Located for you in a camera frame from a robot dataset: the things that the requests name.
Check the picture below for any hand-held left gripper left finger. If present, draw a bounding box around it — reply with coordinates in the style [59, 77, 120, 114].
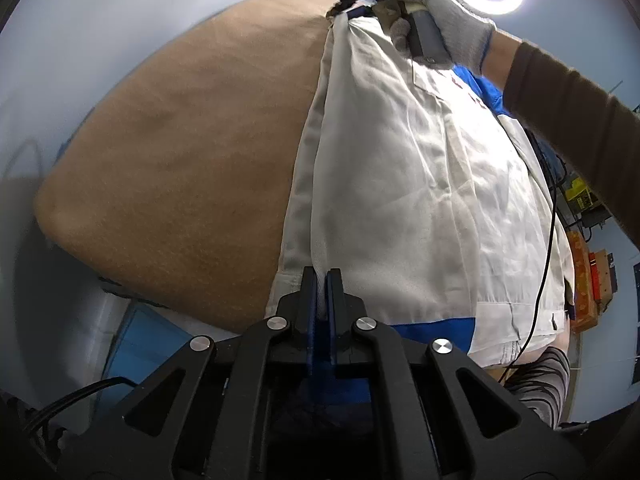
[55, 266, 321, 480]

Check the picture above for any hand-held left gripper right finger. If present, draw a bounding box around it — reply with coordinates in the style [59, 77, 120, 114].
[327, 268, 587, 480]

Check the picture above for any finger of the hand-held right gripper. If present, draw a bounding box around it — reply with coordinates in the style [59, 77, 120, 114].
[327, 0, 374, 20]

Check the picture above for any white and blue jacket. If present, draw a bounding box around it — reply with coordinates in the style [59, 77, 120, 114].
[265, 10, 576, 406]

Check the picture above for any person's right forearm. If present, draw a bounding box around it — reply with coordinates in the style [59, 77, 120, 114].
[481, 29, 640, 253]

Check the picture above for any person's right hand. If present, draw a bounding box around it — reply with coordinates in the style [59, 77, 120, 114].
[382, 0, 497, 75]

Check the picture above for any blue panel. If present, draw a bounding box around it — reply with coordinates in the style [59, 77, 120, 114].
[107, 302, 241, 392]

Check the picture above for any tan blanket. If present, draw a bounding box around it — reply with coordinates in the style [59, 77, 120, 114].
[32, 0, 342, 337]

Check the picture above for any person's leg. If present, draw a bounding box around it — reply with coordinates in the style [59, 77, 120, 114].
[504, 347, 572, 431]

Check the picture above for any orange box stack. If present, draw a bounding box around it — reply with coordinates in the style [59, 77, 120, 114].
[566, 230, 601, 334]

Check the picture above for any red box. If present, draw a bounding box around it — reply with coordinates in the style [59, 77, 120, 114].
[590, 252, 602, 306]

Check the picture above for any yellow box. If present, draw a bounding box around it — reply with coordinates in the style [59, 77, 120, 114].
[562, 177, 594, 211]

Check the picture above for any tan cardboard box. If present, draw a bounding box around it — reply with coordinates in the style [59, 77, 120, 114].
[597, 249, 619, 317]

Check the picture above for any black cable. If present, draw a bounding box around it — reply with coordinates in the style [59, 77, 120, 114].
[517, 127, 568, 361]
[20, 376, 137, 436]

